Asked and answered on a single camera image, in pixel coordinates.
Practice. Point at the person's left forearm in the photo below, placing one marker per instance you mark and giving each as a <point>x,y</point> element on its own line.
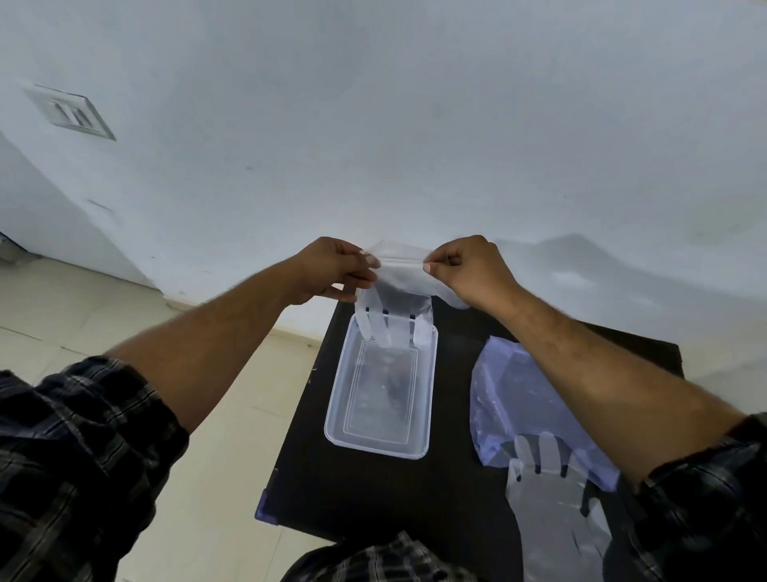
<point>210,348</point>

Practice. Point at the purple translucent plastic bag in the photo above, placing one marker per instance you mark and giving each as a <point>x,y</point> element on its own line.
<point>509,396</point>

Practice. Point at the white wall switch plate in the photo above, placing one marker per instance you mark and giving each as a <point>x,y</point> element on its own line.
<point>69,111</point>

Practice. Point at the person's left hand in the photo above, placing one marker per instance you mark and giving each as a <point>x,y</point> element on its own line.
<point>326,270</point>

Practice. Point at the person's right forearm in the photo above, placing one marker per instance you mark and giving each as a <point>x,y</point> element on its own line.
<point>611,390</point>

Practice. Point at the clear plastic container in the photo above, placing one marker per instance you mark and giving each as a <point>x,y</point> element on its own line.
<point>383,396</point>

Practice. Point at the person's right hand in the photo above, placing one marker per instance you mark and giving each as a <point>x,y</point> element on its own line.
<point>479,273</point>

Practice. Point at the clear plastic glove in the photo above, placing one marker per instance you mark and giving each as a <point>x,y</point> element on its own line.
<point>551,521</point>
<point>398,288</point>

